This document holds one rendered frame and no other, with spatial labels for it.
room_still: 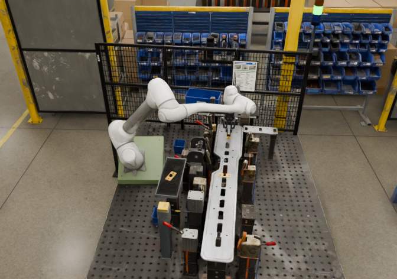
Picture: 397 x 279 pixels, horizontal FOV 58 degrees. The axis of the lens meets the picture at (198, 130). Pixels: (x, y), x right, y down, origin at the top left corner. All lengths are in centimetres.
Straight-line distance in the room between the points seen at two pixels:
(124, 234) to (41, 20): 293
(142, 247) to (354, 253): 195
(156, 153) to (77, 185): 144
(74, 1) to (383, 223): 400
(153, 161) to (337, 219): 193
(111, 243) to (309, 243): 135
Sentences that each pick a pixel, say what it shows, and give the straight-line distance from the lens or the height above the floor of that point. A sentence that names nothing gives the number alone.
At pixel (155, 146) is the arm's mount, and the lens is 300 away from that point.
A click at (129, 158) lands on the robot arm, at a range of 273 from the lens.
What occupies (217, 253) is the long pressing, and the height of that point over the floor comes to 100.
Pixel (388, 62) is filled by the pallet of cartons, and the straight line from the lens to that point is 613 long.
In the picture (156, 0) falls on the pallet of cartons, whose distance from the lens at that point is 705.
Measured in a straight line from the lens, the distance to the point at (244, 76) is 328.
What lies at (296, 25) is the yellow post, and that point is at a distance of 317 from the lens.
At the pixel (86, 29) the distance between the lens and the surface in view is 457.
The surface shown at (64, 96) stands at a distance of 510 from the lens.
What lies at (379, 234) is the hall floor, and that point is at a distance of 391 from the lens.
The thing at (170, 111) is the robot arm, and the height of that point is 150.
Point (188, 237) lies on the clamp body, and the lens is 213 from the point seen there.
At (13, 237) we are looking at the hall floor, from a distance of 389.
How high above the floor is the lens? 271
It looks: 34 degrees down
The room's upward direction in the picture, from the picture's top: straight up
